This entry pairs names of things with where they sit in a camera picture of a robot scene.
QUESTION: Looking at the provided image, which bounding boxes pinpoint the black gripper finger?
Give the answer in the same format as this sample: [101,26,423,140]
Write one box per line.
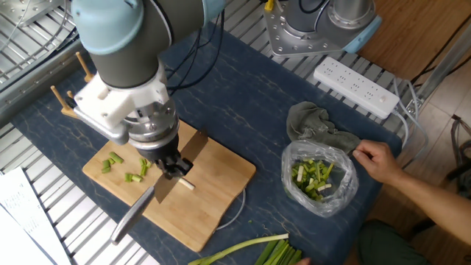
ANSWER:
[160,160,182,181]
[175,156,194,177]

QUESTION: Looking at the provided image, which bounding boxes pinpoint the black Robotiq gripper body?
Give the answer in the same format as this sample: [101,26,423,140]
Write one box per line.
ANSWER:
[138,132,182,163]

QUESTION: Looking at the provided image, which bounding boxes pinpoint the scallion stalk with white root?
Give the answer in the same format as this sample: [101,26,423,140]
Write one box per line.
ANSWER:
[177,177,196,191]

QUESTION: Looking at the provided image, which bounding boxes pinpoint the steel cleaver knife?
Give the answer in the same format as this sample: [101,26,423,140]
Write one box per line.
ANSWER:
[110,128,209,246]

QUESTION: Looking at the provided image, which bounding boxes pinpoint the clear plastic bag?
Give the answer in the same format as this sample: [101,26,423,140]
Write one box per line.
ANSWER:
[281,139,360,218]

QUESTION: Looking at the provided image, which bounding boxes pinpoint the person's right forearm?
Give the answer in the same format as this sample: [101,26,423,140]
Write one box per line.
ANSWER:
[392,171,471,247]

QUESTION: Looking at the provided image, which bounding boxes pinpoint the person's right hand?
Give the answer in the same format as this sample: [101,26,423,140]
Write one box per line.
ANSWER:
[352,139,406,186]

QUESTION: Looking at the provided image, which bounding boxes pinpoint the bamboo cutting board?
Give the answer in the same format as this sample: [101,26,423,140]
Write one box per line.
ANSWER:
[82,119,257,253]

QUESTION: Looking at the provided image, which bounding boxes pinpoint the dark blue marbled mat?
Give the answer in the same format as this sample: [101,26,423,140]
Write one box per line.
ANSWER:
[10,14,403,265]

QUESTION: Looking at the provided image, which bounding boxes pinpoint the long whole scallion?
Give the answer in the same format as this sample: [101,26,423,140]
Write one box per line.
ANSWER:
[187,233,290,265]

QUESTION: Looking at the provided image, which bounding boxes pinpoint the wooden peg rack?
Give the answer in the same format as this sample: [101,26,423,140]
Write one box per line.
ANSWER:
[50,51,95,119]

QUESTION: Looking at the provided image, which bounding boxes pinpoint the chopped scallion heap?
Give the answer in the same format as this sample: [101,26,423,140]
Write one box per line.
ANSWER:
[290,158,336,202]

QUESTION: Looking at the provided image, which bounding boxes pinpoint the grey crumpled cloth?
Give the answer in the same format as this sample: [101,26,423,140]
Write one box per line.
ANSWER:
[286,101,362,158]

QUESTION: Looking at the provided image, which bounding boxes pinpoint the white printed paper sheet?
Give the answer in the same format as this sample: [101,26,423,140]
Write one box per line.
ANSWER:
[0,167,71,265]

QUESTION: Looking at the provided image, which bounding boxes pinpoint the white plain paper sheet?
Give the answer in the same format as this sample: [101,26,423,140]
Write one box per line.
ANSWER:
[0,205,56,265]

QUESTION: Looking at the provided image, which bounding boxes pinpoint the white power strip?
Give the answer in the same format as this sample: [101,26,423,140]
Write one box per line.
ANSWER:
[313,56,400,120]

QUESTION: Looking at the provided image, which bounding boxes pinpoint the silver perforated metal plate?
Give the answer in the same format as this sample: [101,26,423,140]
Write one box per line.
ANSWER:
[0,0,71,27]

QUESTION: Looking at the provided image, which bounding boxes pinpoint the green trouser leg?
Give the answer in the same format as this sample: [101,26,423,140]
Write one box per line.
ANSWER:
[355,219,431,265]

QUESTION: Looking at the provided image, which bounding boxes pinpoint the brown wooden desk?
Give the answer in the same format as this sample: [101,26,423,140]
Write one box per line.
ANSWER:
[357,0,471,81]

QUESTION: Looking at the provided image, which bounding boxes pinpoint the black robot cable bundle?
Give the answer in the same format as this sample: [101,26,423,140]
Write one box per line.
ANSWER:
[165,9,226,96]

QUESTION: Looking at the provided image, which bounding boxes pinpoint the grey metal rail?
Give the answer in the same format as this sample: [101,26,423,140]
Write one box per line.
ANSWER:
[0,36,89,126]

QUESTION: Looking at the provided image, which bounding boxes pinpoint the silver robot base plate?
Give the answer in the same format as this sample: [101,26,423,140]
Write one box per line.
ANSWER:
[263,1,341,59]

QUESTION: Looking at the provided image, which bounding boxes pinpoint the white power cable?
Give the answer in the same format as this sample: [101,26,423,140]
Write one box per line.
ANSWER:
[384,77,430,166]

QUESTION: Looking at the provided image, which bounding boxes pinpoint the silver aluminium frame post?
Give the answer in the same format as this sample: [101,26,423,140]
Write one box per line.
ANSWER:
[414,21,471,107]

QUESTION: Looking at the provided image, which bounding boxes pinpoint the black chair frame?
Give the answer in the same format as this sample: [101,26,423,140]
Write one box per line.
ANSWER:
[447,113,471,202]

